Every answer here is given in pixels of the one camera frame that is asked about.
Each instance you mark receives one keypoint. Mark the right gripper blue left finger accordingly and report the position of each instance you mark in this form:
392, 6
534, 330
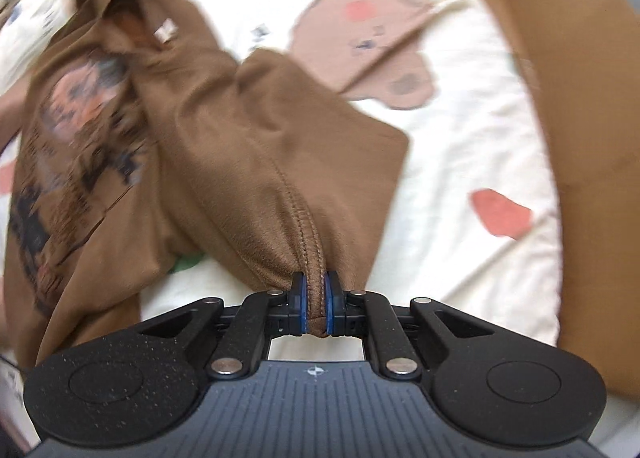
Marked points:
262, 317

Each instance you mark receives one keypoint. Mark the cream bear print bedsheet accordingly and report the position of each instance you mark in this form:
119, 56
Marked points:
473, 221

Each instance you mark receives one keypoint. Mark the brown cardboard sheet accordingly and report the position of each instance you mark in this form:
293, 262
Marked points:
581, 61

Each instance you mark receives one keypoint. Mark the brown printed t-shirt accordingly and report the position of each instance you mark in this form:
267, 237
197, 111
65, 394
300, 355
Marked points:
144, 141

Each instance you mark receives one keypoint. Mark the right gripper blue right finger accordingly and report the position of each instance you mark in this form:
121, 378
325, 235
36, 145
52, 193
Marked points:
369, 317

